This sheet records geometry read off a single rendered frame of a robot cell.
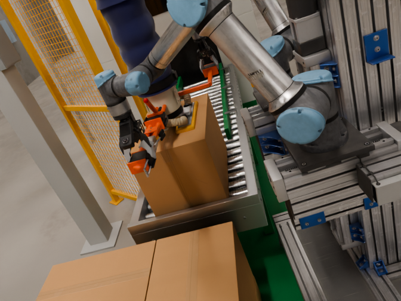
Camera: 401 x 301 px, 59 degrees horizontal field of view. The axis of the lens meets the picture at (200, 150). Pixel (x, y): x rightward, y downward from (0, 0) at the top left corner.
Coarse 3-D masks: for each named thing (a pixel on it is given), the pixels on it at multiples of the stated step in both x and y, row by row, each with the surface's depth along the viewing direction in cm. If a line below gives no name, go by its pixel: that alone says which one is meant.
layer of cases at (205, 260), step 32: (224, 224) 170; (96, 256) 182; (128, 256) 174; (160, 256) 166; (192, 256) 159; (224, 256) 153; (64, 288) 170; (96, 288) 162; (128, 288) 156; (160, 288) 150; (192, 288) 144; (224, 288) 138
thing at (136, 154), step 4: (136, 152) 138; (140, 152) 136; (144, 152) 135; (132, 156) 136; (136, 156) 134; (140, 156) 133; (144, 156) 132; (132, 160) 133; (136, 160) 132; (140, 160) 131; (144, 160) 130; (128, 164) 132; (132, 164) 132; (136, 164) 132; (148, 164) 132; (132, 168) 132; (148, 168) 132; (132, 172) 133; (136, 172) 133; (140, 172) 133
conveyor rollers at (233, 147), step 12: (228, 72) 368; (192, 84) 375; (216, 84) 354; (228, 84) 337; (192, 96) 343; (216, 96) 323; (228, 96) 313; (216, 108) 299; (228, 108) 290; (228, 144) 236; (228, 156) 228; (240, 156) 218; (228, 168) 212; (240, 168) 211; (240, 180) 196; (240, 192) 187
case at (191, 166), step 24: (216, 120) 219; (168, 144) 171; (192, 144) 165; (216, 144) 192; (168, 168) 172; (192, 168) 172; (216, 168) 171; (144, 192) 180; (168, 192) 179; (192, 192) 179; (216, 192) 178
